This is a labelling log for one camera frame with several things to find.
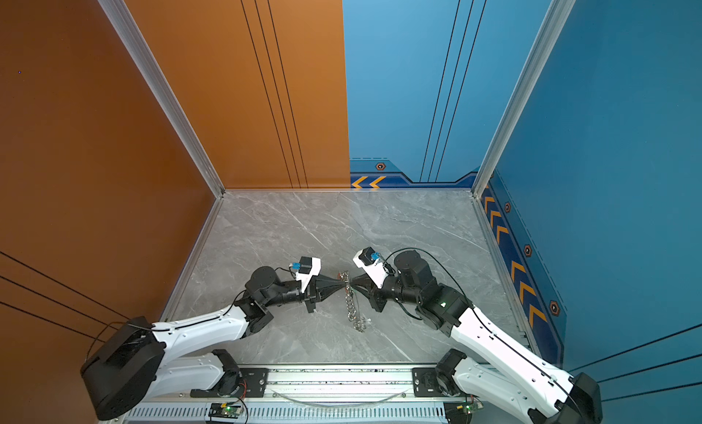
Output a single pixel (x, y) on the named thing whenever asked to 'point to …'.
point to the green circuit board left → (225, 410)
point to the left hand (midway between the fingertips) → (344, 284)
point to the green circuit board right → (462, 411)
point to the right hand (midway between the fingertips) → (352, 282)
